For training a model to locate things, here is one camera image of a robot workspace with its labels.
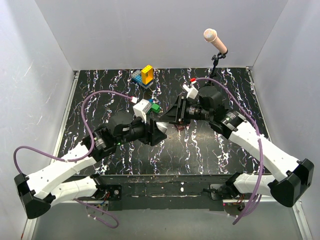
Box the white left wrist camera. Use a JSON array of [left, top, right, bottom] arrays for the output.
[[133, 99, 152, 123]]

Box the yellow blue toy brick stack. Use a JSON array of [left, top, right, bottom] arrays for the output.
[[131, 65, 154, 89]]

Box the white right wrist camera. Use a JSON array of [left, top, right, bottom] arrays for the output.
[[182, 78, 198, 100]]

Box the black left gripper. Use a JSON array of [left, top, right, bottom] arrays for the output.
[[115, 112, 167, 146]]

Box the black microphone stand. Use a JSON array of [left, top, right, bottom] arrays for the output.
[[209, 52, 228, 79]]

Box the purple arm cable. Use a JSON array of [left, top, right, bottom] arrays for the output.
[[196, 77, 264, 225], [12, 90, 138, 229]]

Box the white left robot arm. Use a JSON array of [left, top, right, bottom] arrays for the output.
[[14, 111, 168, 219]]

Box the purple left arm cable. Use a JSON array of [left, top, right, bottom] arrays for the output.
[[12, 90, 138, 229]]

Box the red weekly pill organizer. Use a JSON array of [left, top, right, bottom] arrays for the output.
[[174, 124, 190, 131]]

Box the pink microphone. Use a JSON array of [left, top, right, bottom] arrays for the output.
[[203, 28, 228, 55]]

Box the white vitamin pill bottle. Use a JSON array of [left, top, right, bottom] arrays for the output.
[[156, 121, 169, 134]]

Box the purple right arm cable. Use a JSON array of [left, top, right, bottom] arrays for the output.
[[196, 77, 264, 225]]

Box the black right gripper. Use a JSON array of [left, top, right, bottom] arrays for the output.
[[159, 94, 213, 126]]

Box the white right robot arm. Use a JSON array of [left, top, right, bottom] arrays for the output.
[[160, 85, 314, 207]]

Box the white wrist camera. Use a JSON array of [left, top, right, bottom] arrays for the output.
[[133, 99, 152, 123], [182, 78, 198, 100]]

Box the green blue toy brick cluster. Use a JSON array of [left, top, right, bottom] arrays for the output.
[[149, 99, 161, 114]]

